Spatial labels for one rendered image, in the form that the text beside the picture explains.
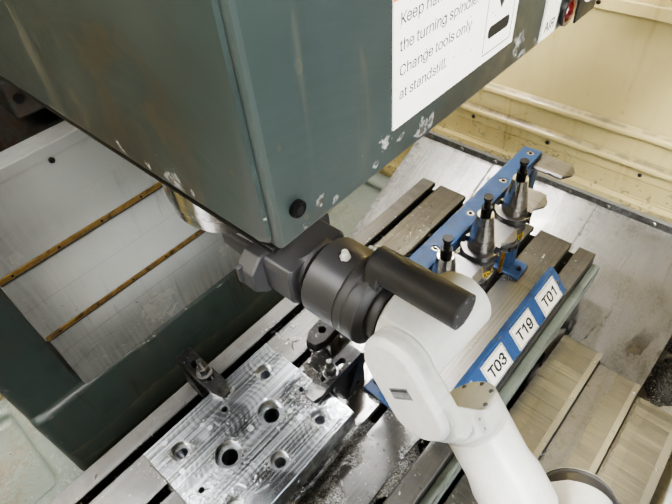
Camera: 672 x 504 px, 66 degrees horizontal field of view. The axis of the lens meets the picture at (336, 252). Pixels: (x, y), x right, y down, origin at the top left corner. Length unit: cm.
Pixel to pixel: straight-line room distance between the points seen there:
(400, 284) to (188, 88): 26
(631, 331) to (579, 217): 33
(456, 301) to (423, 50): 20
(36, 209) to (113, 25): 68
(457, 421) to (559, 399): 84
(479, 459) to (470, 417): 5
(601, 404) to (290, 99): 118
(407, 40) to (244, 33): 12
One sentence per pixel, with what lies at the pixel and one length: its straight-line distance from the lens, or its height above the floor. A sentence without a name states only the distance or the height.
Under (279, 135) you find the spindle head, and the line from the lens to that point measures 27.
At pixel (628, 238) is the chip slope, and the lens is 157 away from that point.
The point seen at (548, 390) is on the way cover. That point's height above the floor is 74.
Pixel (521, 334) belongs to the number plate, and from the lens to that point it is 114.
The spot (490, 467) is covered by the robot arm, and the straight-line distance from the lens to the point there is 53.
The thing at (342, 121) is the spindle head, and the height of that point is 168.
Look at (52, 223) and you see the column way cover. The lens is 99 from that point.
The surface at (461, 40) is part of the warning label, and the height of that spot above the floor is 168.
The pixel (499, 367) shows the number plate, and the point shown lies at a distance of 109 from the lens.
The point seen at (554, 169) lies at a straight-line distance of 108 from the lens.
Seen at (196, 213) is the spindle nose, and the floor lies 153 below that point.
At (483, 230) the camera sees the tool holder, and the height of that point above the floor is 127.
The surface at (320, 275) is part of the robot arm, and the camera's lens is 50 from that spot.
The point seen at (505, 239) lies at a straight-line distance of 91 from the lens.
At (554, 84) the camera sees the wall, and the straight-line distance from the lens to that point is 150.
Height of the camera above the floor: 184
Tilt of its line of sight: 46 degrees down
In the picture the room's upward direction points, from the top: 6 degrees counter-clockwise
